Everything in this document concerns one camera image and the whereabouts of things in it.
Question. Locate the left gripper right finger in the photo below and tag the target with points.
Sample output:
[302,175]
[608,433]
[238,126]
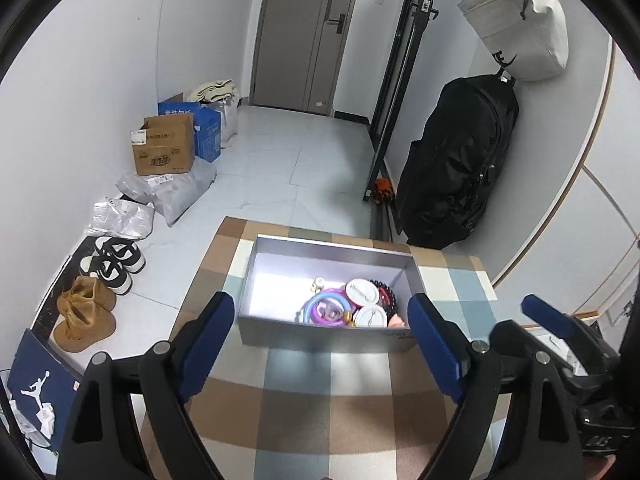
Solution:
[457,364]

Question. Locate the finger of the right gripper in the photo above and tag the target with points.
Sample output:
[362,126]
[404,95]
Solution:
[572,330]

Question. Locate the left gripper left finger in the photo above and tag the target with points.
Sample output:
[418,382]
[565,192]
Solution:
[175,370]

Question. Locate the grey cardboard jewelry box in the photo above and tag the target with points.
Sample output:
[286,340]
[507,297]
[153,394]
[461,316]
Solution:
[330,289]

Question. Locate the black white sneaker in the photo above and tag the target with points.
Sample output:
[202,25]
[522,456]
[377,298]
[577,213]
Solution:
[109,271]
[125,251]

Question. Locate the tan suede boot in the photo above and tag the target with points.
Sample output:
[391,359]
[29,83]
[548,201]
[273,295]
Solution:
[86,292]
[84,326]

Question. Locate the grey plastic parcel bag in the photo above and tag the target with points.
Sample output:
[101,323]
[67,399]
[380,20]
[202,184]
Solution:
[171,195]

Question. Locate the white crumpled plastic bag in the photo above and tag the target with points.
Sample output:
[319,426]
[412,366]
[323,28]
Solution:
[120,218]

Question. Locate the black large bag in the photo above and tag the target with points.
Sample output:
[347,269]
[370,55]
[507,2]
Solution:
[451,171]

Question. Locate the brown cardboard box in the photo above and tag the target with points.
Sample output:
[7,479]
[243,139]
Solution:
[163,145]

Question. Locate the blue cardboard box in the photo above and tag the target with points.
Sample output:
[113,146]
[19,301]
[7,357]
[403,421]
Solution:
[206,126]

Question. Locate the white plastic bag with cloth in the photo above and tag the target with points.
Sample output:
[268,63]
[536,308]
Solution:
[222,96]

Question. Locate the white Nike tote bag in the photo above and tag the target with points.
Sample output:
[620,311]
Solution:
[527,38]

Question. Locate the grey door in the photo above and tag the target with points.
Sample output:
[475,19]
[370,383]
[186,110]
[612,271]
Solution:
[298,54]

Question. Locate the black tripod stand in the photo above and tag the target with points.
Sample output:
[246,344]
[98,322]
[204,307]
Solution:
[412,22]

